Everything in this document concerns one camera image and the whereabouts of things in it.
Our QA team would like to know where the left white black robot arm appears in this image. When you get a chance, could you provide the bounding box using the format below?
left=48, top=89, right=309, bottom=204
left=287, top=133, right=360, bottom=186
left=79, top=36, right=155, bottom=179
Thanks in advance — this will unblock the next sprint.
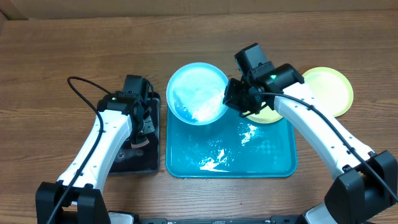
left=35, top=92, right=160, bottom=223

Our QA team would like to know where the pink sponge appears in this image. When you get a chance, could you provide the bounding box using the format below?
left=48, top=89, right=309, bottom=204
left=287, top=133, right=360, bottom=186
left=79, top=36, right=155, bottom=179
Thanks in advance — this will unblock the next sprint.
left=131, top=139, right=149, bottom=149

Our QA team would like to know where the light blue plate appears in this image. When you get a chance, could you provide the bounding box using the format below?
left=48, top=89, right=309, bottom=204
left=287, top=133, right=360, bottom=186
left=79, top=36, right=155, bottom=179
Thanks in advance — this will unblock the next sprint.
left=166, top=62, right=228, bottom=126

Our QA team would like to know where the yellow plate with blue stain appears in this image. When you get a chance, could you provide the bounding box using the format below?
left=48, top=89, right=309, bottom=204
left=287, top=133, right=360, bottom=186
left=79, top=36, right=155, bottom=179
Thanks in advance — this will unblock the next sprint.
left=303, top=67, right=354, bottom=117

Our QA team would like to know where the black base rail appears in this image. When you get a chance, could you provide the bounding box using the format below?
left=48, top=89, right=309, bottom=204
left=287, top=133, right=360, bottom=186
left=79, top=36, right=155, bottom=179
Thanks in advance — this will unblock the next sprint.
left=108, top=211, right=308, bottom=224

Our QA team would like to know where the teal plastic tray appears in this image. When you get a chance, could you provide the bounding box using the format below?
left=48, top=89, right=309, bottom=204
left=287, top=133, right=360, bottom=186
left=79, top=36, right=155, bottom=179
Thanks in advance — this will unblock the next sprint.
left=165, top=109, right=297, bottom=178

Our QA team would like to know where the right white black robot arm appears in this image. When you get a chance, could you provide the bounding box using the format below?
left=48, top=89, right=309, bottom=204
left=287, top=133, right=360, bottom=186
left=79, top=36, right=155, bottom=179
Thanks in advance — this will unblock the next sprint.
left=223, top=64, right=397, bottom=223

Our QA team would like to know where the black water tray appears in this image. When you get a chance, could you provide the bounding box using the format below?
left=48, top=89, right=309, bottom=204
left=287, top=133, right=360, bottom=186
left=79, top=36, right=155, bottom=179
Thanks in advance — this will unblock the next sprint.
left=109, top=92, right=160, bottom=175

